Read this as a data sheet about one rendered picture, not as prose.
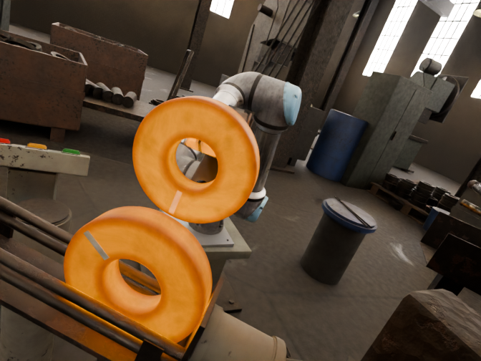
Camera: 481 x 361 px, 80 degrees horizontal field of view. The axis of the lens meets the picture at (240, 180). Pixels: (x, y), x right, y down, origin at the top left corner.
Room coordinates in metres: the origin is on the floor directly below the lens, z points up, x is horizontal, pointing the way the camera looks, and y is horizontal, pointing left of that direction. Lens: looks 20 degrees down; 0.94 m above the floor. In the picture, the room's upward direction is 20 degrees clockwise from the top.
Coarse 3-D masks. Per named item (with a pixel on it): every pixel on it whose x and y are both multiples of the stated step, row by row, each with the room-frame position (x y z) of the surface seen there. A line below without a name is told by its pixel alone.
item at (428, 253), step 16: (432, 224) 1.02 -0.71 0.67; (448, 224) 1.00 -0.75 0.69; (464, 224) 0.98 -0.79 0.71; (432, 240) 1.00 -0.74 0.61; (448, 240) 0.78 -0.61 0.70; (464, 240) 0.97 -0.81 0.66; (480, 240) 0.96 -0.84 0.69; (432, 256) 0.78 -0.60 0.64; (448, 256) 0.77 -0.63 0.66; (464, 256) 0.76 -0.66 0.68; (480, 256) 0.74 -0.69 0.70; (448, 272) 0.76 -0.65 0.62; (464, 272) 0.75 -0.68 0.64; (480, 272) 0.74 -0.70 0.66; (432, 288) 0.84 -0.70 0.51; (448, 288) 0.81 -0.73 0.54; (480, 288) 0.73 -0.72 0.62
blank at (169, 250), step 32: (96, 224) 0.23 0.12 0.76; (128, 224) 0.23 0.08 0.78; (160, 224) 0.24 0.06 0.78; (64, 256) 0.23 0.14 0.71; (96, 256) 0.23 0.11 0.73; (128, 256) 0.23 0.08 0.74; (160, 256) 0.23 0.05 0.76; (192, 256) 0.23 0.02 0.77; (96, 288) 0.23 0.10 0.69; (128, 288) 0.26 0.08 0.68; (160, 288) 0.23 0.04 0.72; (192, 288) 0.22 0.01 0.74; (160, 320) 0.22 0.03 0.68; (192, 320) 0.22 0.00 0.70
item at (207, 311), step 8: (224, 280) 0.27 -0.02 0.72; (216, 288) 0.25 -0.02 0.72; (216, 296) 0.24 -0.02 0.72; (208, 304) 0.23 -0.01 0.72; (208, 312) 0.22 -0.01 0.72; (200, 320) 0.22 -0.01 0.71; (200, 328) 0.20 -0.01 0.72; (192, 336) 0.22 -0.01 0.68; (200, 336) 0.20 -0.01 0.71; (192, 344) 0.20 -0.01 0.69; (184, 360) 0.20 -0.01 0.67
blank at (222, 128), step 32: (192, 96) 0.34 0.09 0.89; (160, 128) 0.32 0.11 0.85; (192, 128) 0.32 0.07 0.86; (224, 128) 0.32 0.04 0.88; (160, 160) 0.32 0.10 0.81; (224, 160) 0.32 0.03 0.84; (256, 160) 0.32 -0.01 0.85; (160, 192) 0.32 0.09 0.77; (192, 192) 0.32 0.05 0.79; (224, 192) 0.32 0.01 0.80
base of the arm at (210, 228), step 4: (220, 220) 1.05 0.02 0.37; (192, 224) 1.01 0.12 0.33; (196, 224) 1.01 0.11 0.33; (200, 224) 1.00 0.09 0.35; (204, 224) 1.00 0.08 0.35; (208, 224) 1.00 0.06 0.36; (212, 224) 1.01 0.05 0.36; (216, 224) 1.02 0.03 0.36; (220, 224) 1.05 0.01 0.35; (196, 228) 1.00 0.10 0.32; (200, 228) 0.99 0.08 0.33; (204, 228) 0.99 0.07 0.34; (208, 228) 1.00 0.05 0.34; (212, 228) 1.00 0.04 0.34; (216, 228) 1.02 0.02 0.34; (220, 228) 1.04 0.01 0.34; (200, 232) 0.99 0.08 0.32; (204, 232) 0.99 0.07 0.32; (208, 232) 1.00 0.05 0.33; (212, 232) 1.00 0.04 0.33; (216, 232) 1.02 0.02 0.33
